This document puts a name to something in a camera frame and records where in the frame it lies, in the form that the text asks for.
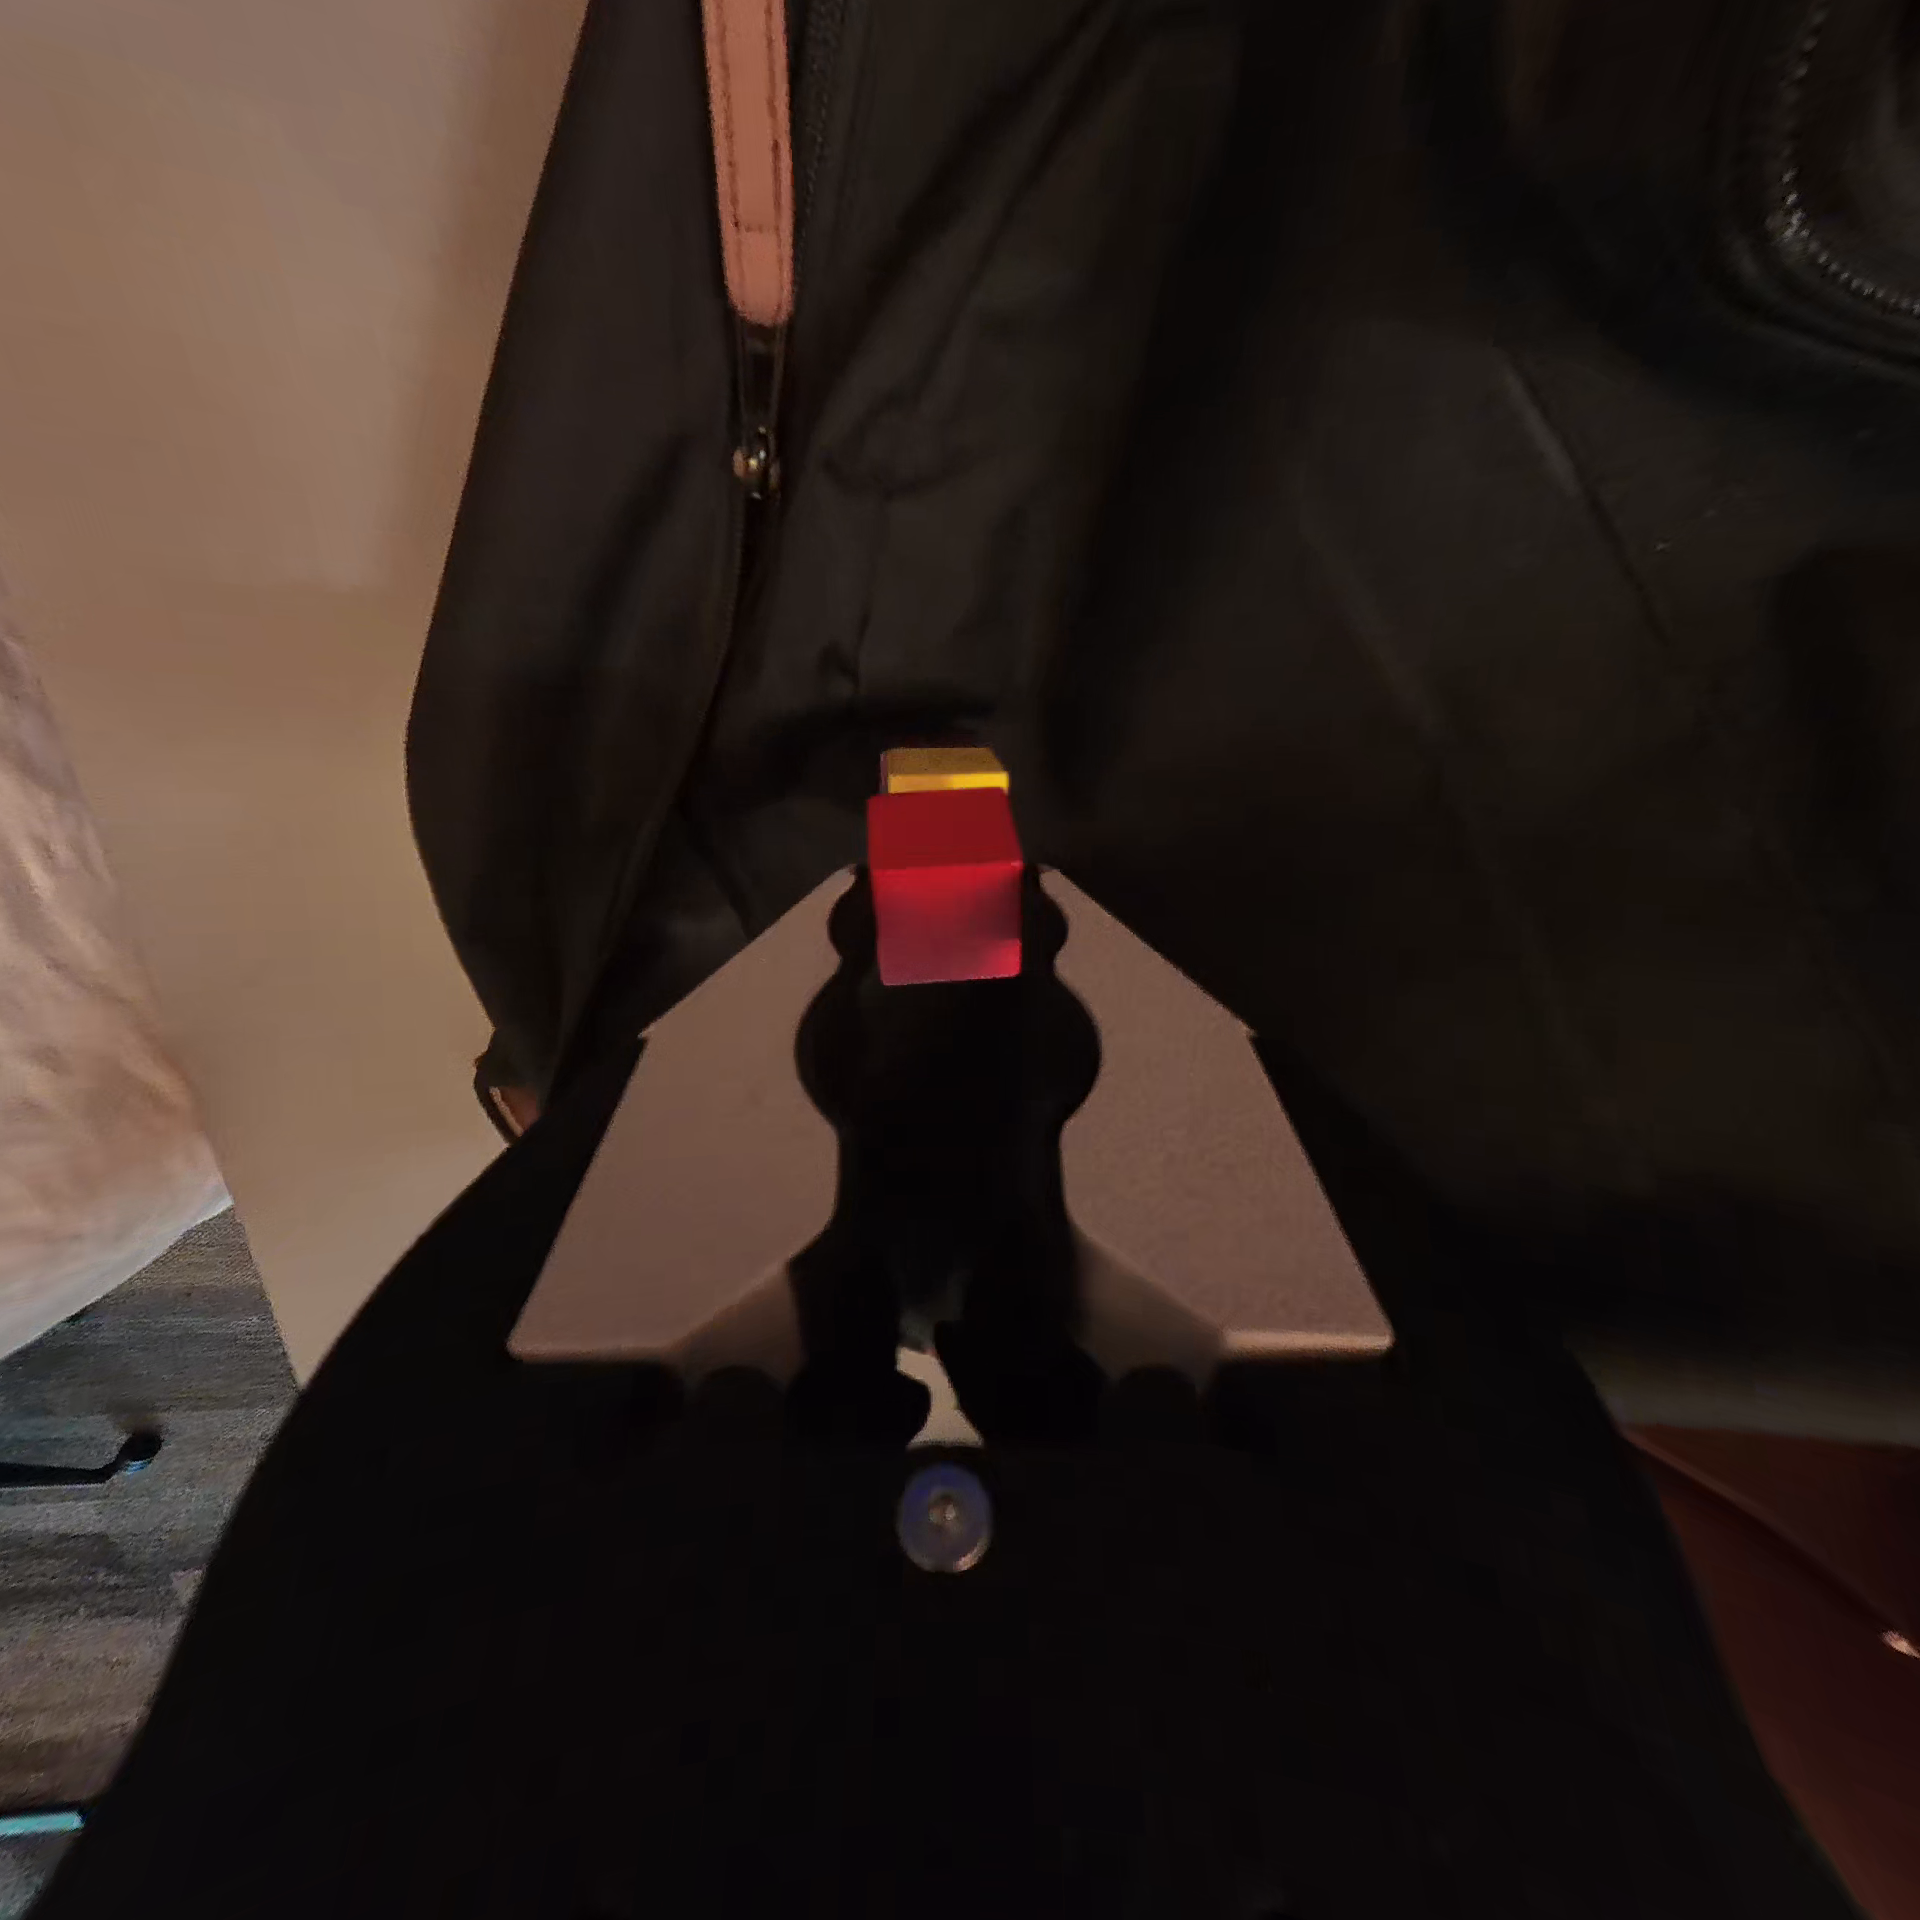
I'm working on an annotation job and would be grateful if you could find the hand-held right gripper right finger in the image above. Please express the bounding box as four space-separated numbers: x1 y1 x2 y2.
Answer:
1019 865 1397 1374

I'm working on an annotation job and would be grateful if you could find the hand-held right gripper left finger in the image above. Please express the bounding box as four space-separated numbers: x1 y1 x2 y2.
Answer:
509 865 890 1374

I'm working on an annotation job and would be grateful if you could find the red cube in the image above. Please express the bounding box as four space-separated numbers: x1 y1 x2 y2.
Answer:
863 788 1027 990

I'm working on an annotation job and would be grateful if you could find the yellow cube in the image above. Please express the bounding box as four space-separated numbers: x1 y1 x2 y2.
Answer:
878 745 1012 803

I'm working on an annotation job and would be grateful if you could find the black jacket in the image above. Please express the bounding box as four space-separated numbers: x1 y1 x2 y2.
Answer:
403 0 1920 1360

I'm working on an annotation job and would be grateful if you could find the white fluffy cloth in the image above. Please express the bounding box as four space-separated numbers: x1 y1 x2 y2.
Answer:
0 570 236 1360

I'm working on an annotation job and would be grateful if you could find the brown wooden panel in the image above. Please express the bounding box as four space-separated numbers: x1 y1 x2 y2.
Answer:
1626 1422 1920 1920

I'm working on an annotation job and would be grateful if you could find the black leather bag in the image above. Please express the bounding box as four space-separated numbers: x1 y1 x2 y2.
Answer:
1709 0 1920 385

